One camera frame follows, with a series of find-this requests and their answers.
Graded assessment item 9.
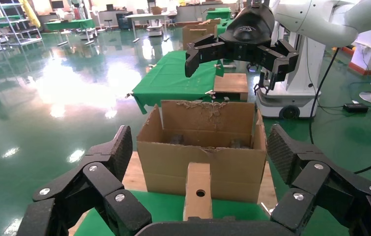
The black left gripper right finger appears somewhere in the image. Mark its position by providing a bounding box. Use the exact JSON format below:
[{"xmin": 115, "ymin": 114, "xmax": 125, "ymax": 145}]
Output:
[{"xmin": 266, "ymin": 124, "xmax": 371, "ymax": 236}]

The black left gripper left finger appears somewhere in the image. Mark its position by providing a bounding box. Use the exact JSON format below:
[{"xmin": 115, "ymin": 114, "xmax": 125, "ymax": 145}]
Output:
[{"xmin": 16, "ymin": 125, "xmax": 153, "ymax": 236}]

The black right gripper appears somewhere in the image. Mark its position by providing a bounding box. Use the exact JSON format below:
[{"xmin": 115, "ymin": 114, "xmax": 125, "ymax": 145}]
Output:
[{"xmin": 184, "ymin": 3, "xmax": 300, "ymax": 92}]

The small cardboard box with hole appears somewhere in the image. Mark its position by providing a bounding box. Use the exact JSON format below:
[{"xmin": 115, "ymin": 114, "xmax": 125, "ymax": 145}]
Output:
[{"xmin": 183, "ymin": 162, "xmax": 214, "ymax": 221}]

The closed brown cardboard box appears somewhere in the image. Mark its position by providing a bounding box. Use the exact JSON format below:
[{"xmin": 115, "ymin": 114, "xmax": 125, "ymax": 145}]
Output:
[{"xmin": 182, "ymin": 19, "xmax": 221, "ymax": 51}]

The large open cardboard carton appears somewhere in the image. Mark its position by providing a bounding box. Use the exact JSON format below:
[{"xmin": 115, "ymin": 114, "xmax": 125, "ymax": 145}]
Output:
[{"xmin": 136, "ymin": 100, "xmax": 268, "ymax": 204}]

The low wooden crate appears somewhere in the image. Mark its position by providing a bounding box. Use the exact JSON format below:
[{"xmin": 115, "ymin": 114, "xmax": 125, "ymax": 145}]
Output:
[{"xmin": 213, "ymin": 73, "xmax": 249, "ymax": 102}]

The small green covered table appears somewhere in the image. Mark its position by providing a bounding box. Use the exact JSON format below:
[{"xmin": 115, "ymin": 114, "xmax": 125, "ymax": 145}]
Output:
[{"xmin": 205, "ymin": 8, "xmax": 232, "ymax": 21}]

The white robot body column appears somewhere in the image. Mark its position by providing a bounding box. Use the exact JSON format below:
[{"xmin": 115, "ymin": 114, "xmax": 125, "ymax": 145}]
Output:
[{"xmin": 255, "ymin": 23, "xmax": 327, "ymax": 119}]

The green tablecloth with yellow specks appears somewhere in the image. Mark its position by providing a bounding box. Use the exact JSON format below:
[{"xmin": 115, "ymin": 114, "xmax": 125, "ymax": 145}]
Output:
[{"xmin": 74, "ymin": 190, "xmax": 271, "ymax": 236}]

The green tablecloth on side table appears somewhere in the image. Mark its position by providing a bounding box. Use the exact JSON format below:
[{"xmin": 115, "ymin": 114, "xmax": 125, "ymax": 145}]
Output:
[{"xmin": 131, "ymin": 50, "xmax": 225, "ymax": 115}]

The black power adapter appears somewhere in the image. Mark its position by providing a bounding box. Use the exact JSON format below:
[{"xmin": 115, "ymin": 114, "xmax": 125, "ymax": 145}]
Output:
[{"xmin": 343, "ymin": 103, "xmax": 370, "ymax": 114}]

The small white mobile robot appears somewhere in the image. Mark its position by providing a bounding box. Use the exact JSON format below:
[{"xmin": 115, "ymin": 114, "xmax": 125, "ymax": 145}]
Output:
[{"xmin": 146, "ymin": 19, "xmax": 165, "ymax": 37}]

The white work table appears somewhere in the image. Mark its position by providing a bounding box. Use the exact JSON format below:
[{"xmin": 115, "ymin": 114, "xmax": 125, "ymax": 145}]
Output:
[{"xmin": 133, "ymin": 13, "xmax": 170, "ymax": 43}]

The dark storage cabinet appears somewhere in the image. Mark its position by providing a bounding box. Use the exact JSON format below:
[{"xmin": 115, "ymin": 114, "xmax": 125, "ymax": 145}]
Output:
[{"xmin": 116, "ymin": 11, "xmax": 134, "ymax": 30}]

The long green covered table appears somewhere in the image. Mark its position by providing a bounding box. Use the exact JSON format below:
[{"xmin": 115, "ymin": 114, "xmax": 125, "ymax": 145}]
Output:
[{"xmin": 44, "ymin": 19, "xmax": 96, "ymax": 46}]

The yellow hanging cloth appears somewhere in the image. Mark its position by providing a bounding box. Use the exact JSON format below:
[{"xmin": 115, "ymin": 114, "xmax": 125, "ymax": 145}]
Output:
[{"xmin": 19, "ymin": 0, "xmax": 42, "ymax": 29}]

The black hanging arm cable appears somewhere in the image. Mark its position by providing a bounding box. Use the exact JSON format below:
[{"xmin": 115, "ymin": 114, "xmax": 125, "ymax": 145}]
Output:
[{"xmin": 308, "ymin": 48, "xmax": 371, "ymax": 175}]

